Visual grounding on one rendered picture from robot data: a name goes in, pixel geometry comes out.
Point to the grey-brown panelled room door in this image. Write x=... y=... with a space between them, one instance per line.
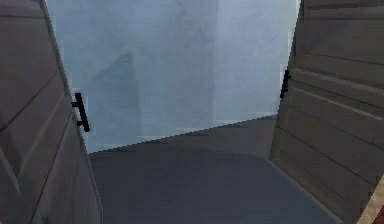
x=33 y=133
x=333 y=110

